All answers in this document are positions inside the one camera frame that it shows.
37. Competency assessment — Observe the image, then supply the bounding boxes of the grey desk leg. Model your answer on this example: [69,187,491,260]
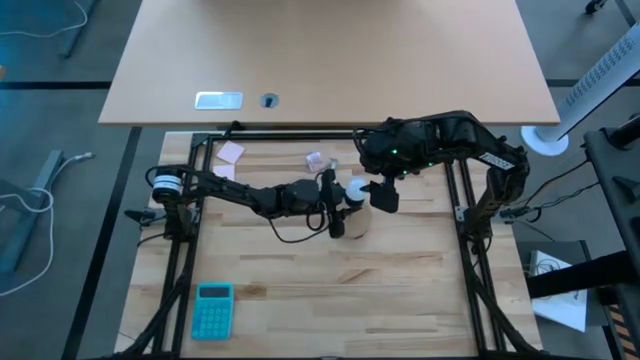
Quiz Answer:
[58,0,99,57]
[0,149,66,274]

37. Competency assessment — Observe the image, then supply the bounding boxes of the white lightbulb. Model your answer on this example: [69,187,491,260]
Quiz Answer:
[345,178,369,205]

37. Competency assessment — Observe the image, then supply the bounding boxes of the light wooden desk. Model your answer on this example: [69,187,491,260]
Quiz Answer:
[98,0,561,126]

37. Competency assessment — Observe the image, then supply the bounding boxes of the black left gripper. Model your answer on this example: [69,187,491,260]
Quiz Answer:
[319,168,365,240]

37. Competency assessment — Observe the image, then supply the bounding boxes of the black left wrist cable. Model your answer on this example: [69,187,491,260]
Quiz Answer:
[267,199,331,245]

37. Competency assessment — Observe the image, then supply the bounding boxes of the white paper box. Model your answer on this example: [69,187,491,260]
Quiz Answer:
[528,249,589,334]

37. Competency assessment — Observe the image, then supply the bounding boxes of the silver desk power plate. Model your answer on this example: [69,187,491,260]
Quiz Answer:
[194,91,244,111]

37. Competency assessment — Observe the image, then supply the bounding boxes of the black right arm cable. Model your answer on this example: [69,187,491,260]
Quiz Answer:
[499,158,601,225]

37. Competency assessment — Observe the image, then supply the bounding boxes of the white floor cable with plug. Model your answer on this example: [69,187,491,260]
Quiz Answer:
[0,152,97,299]

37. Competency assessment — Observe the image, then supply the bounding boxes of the black aluminium table frame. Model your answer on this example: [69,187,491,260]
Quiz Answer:
[114,121,546,360]

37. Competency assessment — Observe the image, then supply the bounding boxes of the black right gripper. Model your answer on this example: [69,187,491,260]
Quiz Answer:
[359,177,401,214]

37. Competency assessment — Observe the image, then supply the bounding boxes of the white tower fan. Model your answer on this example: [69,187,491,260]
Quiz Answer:
[520,19,640,157]

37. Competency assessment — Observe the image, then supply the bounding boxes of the teal calculator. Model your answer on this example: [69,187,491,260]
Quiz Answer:
[191,282,236,342]

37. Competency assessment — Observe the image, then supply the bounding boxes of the thin white floor cable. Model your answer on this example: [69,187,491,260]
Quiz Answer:
[0,0,89,39]

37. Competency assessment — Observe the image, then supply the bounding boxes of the black equipment stand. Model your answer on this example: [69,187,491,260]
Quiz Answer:
[524,114,640,360]

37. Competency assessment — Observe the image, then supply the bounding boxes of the clear wrapper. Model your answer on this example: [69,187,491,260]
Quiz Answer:
[305,151,326,174]

